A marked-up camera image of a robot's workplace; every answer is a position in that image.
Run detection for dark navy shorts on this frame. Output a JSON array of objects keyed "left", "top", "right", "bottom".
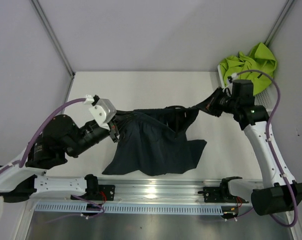
[{"left": 102, "top": 105, "right": 207, "bottom": 177}]

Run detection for aluminium frame post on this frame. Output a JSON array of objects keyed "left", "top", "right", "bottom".
[
  {"left": 264, "top": 0, "right": 297, "bottom": 47},
  {"left": 29, "top": 0, "right": 75, "bottom": 77}
]

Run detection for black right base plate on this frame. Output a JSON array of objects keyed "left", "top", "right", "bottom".
[{"left": 197, "top": 186, "right": 248, "bottom": 204}]

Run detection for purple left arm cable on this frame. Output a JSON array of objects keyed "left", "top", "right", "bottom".
[{"left": 0, "top": 93, "right": 106, "bottom": 221}]

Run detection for lime green shorts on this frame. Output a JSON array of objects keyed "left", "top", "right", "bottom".
[{"left": 219, "top": 42, "right": 278, "bottom": 96}]

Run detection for white plastic basket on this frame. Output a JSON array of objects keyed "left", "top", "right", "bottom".
[{"left": 217, "top": 65, "right": 277, "bottom": 114}]

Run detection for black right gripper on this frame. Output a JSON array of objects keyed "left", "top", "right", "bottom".
[{"left": 196, "top": 86, "right": 240, "bottom": 118}]

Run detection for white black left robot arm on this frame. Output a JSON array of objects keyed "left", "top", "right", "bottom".
[{"left": 0, "top": 114, "right": 119, "bottom": 203}]

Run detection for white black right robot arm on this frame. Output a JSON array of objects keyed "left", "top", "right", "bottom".
[{"left": 199, "top": 79, "right": 302, "bottom": 216}]

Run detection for white slotted cable duct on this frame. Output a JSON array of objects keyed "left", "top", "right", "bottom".
[{"left": 35, "top": 202, "right": 224, "bottom": 216}]

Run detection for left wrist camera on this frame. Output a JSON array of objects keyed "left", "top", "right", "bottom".
[{"left": 85, "top": 95, "right": 116, "bottom": 131}]

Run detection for left aluminium frame post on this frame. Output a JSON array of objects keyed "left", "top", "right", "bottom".
[{"left": 29, "top": 0, "right": 75, "bottom": 77}]

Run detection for right aluminium frame post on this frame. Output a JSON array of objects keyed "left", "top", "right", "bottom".
[{"left": 264, "top": 0, "right": 297, "bottom": 47}]

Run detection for aluminium mounting rail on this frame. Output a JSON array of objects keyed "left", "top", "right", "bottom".
[{"left": 24, "top": 177, "right": 297, "bottom": 207}]

